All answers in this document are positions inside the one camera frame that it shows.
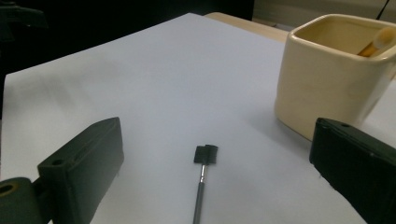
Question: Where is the cream square ceramic cup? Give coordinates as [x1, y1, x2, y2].
[274, 13, 396, 142]

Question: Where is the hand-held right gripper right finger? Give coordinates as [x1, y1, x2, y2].
[308, 117, 396, 224]

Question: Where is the makeup brush with gold ferrule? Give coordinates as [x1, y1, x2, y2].
[357, 26, 396, 58]

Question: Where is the black eyebrow comb brush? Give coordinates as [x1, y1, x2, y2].
[191, 144, 219, 224]

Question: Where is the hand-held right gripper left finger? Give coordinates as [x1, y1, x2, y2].
[36, 117, 125, 224]

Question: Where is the black cable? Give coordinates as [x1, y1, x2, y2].
[375, 0, 391, 21]

